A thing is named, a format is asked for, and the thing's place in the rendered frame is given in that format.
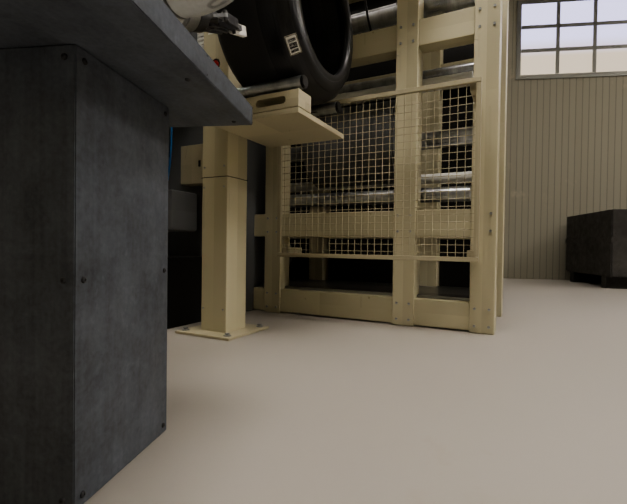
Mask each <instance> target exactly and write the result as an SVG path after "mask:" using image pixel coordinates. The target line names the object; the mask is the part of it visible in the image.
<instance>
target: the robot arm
mask: <svg viewBox="0 0 627 504"><path fill-rule="evenodd" d="M162 1H163V2H164V3H165V4H166V5H167V7H168V8H169V9H170V10H171V11H172V13H173V14H174V15H175V16H176V17H177V18H178V20H179V21H180V22H181V23H182V24H183V26H184V27H185V28H186V29H187V30H188V31H189V33H190V32H196V33H202V32H208V33H214V34H220V35H221V34H222V32H223V33H226V34H227V33H230V34H232V35H236V36H239V37H242V38H245V37H247V32H246V26H243V25H240V24H239V23H238V19H237V18H235V17H234V16H232V15H231V14H229V13H228V12H227V10H226V9H224V10H222V11H223V12H221V13H217V12H216V11H217V10H220V9H222V8H224V7H225V6H227V5H229V4H230V3H231V2H233V1H234V0H162Z"/></svg>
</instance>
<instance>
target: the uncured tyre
mask: <svg viewBox="0 0 627 504"><path fill-rule="evenodd" d="M224 9H226V10H227V12H228V13H229V14H231V15H232V16H234V17H235V18H237V19H238V23H239V24H240V25H243V26H246V32H247V37H245V38H242V37H239V36H236V35H232V34H230V33H227V34H226V33H223V32H222V34H221V35H220V34H217V35H218V38H219V42H220V45H221V48H222V51H223V54H224V56H225V58H226V61H227V63H228V65H229V67H230V69H231V71H232V73H233V74H234V76H235V77H236V79H237V80H238V82H239V83H240V84H241V86H242V87H244V86H249V85H254V84H259V83H264V82H269V81H274V80H279V79H284V78H288V77H293V76H298V75H305V76H306V77H307V79H308V87H307V88H306V89H302V91H303V92H305V93H306V94H308V95H309V96H311V106H314V105H317V104H320V103H322V102H325V103H326V102H328V101H330V100H332V99H334V98H335V97H336V96H337V95H338V93H339V92H340V90H341V89H342V87H343V85H344V84H345V82H346V80H347V78H348V76H349V72H350V68H351V63H352V54H353V32H352V20H351V13H350V6H349V1H348V0H234V1H233V2H231V3H230V4H229V5H227V6H225V7H224V8H222V9H220V10H217V11H216V12H217V13H221V12H223V11H222V10H224ZM293 33H296V34H297V38H298V41H299V44H300V47H301V50H302V52H301V53H298V54H295V55H293V56H290V53H289V50H288V47H287V44H286V41H285V39H284V37H285V36H288V35H291V34H293Z"/></svg>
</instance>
